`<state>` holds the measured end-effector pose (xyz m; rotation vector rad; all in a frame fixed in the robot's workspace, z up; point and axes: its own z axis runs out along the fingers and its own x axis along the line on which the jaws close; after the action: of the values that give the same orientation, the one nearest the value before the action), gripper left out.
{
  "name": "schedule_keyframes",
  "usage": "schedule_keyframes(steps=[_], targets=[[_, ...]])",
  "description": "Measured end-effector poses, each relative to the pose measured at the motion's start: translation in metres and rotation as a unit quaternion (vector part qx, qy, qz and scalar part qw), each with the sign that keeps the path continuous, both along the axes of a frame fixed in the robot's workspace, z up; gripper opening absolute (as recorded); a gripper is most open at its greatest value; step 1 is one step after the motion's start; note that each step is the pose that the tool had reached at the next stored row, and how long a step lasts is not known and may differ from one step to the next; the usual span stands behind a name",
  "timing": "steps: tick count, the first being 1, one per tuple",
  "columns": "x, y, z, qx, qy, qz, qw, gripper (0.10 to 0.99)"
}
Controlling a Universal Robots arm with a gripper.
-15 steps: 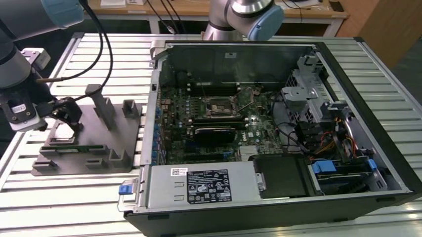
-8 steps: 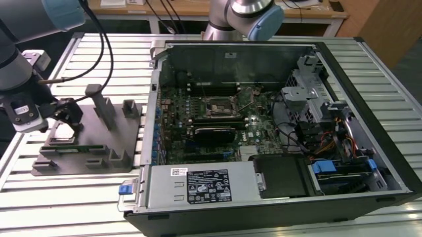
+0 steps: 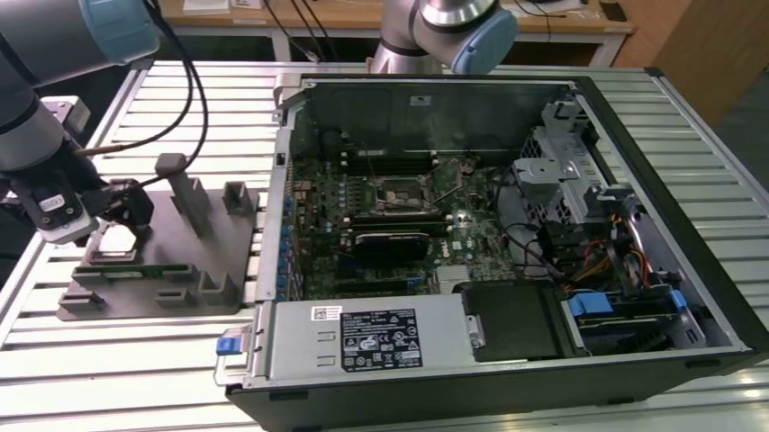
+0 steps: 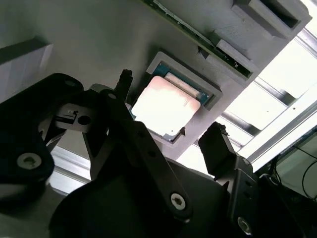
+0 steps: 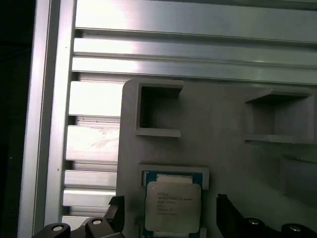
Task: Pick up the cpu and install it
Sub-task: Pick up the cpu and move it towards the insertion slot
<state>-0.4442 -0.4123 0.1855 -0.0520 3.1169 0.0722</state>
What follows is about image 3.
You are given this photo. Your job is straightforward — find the silver CPU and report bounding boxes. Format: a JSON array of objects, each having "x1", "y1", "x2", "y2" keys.
[{"x1": 95, "y1": 227, "x2": 139, "y2": 256}]

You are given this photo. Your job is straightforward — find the metal locking lever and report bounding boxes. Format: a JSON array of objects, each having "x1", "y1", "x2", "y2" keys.
[{"x1": 361, "y1": 139, "x2": 382, "y2": 186}]

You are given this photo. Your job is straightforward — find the metal socket cover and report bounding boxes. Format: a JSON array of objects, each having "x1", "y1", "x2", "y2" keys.
[{"x1": 424, "y1": 157, "x2": 472, "y2": 204}]

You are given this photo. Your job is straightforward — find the CPU socket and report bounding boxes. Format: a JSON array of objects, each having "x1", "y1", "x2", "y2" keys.
[{"x1": 373, "y1": 175, "x2": 437, "y2": 216}]

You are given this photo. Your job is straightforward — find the grey parts rack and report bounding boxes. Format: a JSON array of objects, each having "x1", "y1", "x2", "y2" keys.
[{"x1": 54, "y1": 152, "x2": 268, "y2": 321}]

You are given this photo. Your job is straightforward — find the green motherboard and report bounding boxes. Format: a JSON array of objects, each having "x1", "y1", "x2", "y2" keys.
[{"x1": 286, "y1": 155, "x2": 528, "y2": 302}]

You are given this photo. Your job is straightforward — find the silver power supply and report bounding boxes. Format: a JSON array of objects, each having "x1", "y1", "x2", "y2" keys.
[{"x1": 264, "y1": 294, "x2": 480, "y2": 383}]

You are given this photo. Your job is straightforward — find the black RAM slots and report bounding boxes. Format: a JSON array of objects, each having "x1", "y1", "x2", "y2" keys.
[
  {"x1": 350, "y1": 214, "x2": 452, "y2": 239},
  {"x1": 340, "y1": 149, "x2": 440, "y2": 177}
]

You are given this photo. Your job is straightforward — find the black graphics card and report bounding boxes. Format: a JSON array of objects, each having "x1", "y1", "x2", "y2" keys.
[{"x1": 350, "y1": 229, "x2": 432, "y2": 272}]

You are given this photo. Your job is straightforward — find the wooden desk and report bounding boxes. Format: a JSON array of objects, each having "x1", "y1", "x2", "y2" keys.
[{"x1": 143, "y1": 0, "x2": 639, "y2": 68}]

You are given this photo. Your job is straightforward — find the white paper sheet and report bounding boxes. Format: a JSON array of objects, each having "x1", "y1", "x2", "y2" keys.
[{"x1": 182, "y1": 0, "x2": 231, "y2": 14}]

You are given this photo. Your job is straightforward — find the black power supply label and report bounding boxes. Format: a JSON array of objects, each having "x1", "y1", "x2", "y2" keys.
[{"x1": 340, "y1": 307, "x2": 426, "y2": 373}]

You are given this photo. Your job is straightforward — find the small silver heatsink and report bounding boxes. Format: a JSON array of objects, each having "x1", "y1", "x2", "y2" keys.
[{"x1": 437, "y1": 265, "x2": 476, "y2": 288}]

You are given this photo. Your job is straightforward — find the silver drive cage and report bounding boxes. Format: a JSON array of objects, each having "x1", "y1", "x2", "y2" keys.
[{"x1": 511, "y1": 101, "x2": 612, "y2": 226}]

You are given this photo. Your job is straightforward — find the black PC case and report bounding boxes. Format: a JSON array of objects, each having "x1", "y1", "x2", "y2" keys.
[{"x1": 213, "y1": 66, "x2": 769, "y2": 432}]

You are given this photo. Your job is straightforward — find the grey plastic latch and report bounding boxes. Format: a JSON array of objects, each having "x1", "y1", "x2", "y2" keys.
[{"x1": 583, "y1": 183, "x2": 636, "y2": 215}]

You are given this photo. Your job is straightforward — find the blue disk carrier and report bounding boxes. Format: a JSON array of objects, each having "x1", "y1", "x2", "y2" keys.
[{"x1": 567, "y1": 289, "x2": 688, "y2": 323}]

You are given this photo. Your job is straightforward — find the black hard disk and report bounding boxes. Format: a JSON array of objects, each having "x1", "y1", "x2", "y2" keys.
[{"x1": 575, "y1": 314, "x2": 679, "y2": 356}]

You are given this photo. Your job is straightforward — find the black phone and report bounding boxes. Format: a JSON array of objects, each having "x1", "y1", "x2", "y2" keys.
[{"x1": 599, "y1": 1, "x2": 629, "y2": 23}]

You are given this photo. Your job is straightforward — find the silver disk bay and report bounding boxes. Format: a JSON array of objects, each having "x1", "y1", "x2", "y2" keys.
[{"x1": 559, "y1": 283, "x2": 711, "y2": 359}]

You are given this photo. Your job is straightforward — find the brown wooden cabinet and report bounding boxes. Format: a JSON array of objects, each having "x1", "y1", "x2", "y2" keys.
[{"x1": 612, "y1": 0, "x2": 769, "y2": 131}]

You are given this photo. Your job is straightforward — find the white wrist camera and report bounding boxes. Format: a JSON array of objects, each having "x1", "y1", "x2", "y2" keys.
[{"x1": 30, "y1": 188, "x2": 103, "y2": 247}]

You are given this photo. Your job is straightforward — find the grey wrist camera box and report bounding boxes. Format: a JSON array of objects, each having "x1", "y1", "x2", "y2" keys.
[{"x1": 41, "y1": 95, "x2": 93, "y2": 136}]

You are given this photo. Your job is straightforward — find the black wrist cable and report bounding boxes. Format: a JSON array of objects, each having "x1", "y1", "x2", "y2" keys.
[
  {"x1": 135, "y1": 35, "x2": 211, "y2": 185},
  {"x1": 75, "y1": 0, "x2": 198, "y2": 157}
]

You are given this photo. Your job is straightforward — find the small silver bracket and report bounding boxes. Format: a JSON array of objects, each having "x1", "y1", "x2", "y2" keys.
[{"x1": 464, "y1": 313, "x2": 488, "y2": 350}]

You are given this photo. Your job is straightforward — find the coloured power wires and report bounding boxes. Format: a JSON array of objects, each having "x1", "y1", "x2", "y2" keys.
[{"x1": 561, "y1": 213, "x2": 656, "y2": 293}]

